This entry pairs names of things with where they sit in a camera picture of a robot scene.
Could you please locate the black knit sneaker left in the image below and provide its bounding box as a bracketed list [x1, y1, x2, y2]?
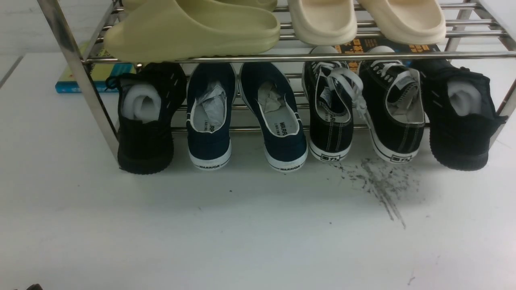
[106, 62, 187, 175]

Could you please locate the black knit sneaker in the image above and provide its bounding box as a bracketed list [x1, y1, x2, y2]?
[411, 59, 508, 171]
[106, 62, 187, 175]

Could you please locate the cream foam slide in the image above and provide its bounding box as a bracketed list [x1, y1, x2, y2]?
[287, 0, 358, 46]
[358, 0, 447, 45]

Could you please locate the navy canvas shoe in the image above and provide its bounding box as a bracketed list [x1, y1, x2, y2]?
[186, 63, 238, 171]
[239, 62, 308, 173]

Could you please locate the olive foam slide front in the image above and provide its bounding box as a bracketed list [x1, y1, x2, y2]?
[103, 0, 281, 63]

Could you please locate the olive foam slide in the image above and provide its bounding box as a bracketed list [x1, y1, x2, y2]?
[121, 0, 278, 12]
[103, 0, 281, 63]

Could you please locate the cream foam slide left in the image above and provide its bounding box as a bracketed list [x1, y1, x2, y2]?
[287, 0, 358, 46]

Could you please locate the olive foam slide rear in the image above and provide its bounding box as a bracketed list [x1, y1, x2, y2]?
[121, 0, 278, 12]

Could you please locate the navy canvas shoe left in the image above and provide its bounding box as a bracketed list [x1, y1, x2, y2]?
[186, 63, 238, 171]

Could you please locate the yellow blue book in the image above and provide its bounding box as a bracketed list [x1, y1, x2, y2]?
[54, 63, 136, 94]

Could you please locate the black knit sneaker right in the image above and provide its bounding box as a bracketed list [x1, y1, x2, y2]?
[411, 59, 508, 171]

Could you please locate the black orange book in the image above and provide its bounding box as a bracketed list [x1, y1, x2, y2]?
[330, 38, 440, 74]

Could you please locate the black canvas sneaker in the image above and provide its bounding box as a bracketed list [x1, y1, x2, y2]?
[302, 60, 364, 163]
[356, 60, 426, 164]

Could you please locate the stainless steel shoe rack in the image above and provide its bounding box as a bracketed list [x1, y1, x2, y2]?
[37, 0, 515, 154]

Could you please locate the cream foam slide right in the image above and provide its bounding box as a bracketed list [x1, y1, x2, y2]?
[358, 0, 447, 45]

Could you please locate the navy canvas shoe right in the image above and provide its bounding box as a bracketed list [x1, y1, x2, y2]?
[239, 62, 308, 173]

